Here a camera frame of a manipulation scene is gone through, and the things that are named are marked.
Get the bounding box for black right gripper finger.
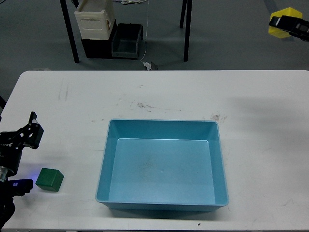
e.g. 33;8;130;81
268;15;309;42

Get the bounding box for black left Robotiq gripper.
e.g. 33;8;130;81
0;111;44;174

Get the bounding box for yellow cube block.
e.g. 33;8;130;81
268;7;303;39

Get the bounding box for green cube block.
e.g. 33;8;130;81
35;168;64;192

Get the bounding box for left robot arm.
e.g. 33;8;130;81
0;112;44;228

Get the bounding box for light blue plastic box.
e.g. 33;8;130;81
96;119;229;212

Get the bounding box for dark brown crate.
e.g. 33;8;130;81
81;21;117;59

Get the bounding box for black table leg right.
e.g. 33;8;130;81
179;0;193;62

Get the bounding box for black table leg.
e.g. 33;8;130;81
179;0;193;62
60;0;79;63

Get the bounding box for black table leg left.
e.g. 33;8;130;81
60;0;79;63

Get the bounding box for grey plastic bin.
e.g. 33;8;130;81
112;23;143;59

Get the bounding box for cream plastic crate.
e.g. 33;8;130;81
74;0;115;40

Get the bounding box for white power adapter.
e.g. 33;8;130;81
143;62;151;71

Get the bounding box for white cable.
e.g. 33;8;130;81
112;0;150;64

